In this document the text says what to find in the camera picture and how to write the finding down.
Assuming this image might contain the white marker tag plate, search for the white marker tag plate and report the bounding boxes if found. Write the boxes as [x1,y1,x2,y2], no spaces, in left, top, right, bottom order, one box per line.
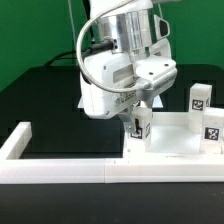
[77,96,164,109]

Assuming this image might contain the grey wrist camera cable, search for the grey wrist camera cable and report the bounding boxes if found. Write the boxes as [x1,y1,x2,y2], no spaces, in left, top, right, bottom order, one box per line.
[75,0,153,94]

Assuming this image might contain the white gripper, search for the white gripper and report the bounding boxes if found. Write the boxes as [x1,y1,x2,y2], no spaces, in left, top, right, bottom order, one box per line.
[80,14,177,133]

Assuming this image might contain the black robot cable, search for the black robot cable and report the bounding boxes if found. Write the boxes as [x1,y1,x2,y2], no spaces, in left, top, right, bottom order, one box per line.
[43,0,96,68]

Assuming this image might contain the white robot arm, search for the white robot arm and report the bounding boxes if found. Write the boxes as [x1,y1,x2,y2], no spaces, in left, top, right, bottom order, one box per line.
[76,0,177,133]

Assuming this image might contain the white square tabletop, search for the white square tabletop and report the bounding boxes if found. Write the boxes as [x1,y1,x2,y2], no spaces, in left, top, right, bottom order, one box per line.
[123,112,224,158]

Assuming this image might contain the white U-shaped obstacle fence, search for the white U-shaped obstacle fence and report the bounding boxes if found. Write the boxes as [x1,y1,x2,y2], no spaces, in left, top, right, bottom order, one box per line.
[0,122,224,184]

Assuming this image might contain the thin white cable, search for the thin white cable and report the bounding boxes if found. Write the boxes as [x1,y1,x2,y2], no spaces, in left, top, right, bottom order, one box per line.
[67,0,78,51]

